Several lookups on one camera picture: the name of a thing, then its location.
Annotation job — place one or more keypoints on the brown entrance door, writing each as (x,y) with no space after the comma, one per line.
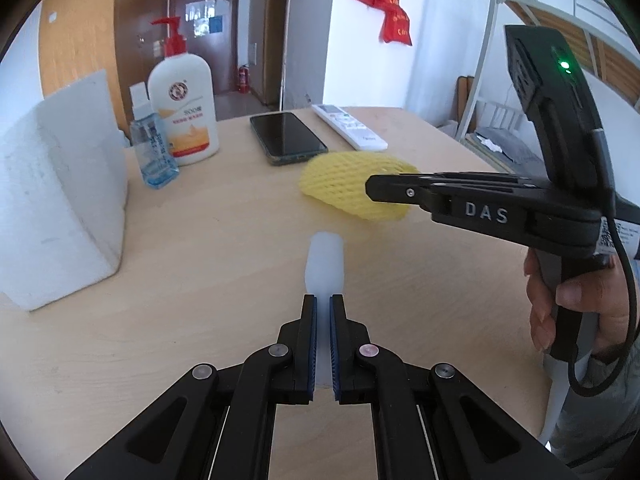
(225,55)

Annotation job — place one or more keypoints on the white foam box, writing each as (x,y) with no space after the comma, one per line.
(60,185)

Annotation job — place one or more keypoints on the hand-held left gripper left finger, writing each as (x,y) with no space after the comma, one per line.
(312,350)

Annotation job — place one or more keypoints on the black smartphone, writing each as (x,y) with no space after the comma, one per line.
(287,137)

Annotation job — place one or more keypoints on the leaning wooden boards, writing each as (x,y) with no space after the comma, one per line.
(465,95)

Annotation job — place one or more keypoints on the grey bedding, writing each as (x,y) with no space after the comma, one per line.
(510,145)

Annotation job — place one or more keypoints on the wooden side door frame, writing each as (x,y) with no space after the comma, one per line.
(277,20)

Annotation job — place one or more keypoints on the lotion bottle with red pump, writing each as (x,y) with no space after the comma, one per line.
(185,110)

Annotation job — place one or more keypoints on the person's right forearm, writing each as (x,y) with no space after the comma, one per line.
(600,425)

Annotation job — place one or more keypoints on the person's right hand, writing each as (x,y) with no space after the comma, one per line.
(617,310)

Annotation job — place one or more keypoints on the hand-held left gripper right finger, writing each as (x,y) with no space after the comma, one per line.
(334,350)

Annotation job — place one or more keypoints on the clear blue spray bottle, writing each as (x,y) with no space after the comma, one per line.
(152,155)

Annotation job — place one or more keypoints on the white remote control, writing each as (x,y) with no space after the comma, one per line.
(350,127)

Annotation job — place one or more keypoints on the yellow foam fruit net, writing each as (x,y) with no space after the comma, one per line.
(340,180)

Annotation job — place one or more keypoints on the red fire extinguisher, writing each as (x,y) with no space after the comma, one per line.
(243,80)

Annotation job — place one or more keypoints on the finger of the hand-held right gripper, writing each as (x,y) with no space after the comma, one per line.
(400,191)
(470,176)

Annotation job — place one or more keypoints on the white metal bunk bed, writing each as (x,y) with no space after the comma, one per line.
(615,55)

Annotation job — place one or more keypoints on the wooden wardrobe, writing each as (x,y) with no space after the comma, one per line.
(75,25)

